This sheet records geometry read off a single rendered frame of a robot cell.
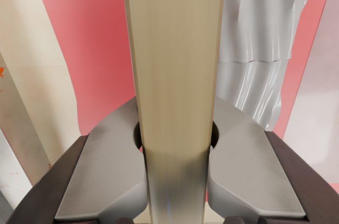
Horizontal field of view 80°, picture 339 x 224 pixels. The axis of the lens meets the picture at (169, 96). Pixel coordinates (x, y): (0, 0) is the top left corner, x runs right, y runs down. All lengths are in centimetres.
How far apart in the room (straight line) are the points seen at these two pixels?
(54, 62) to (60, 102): 4
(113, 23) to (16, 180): 19
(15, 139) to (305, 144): 30
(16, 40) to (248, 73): 20
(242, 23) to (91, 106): 16
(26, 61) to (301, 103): 26
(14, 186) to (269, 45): 28
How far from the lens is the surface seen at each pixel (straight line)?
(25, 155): 26
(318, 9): 21
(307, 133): 27
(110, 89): 21
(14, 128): 24
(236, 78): 19
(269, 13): 18
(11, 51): 23
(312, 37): 22
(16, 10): 21
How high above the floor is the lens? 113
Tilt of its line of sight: 61 degrees down
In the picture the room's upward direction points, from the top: 180 degrees counter-clockwise
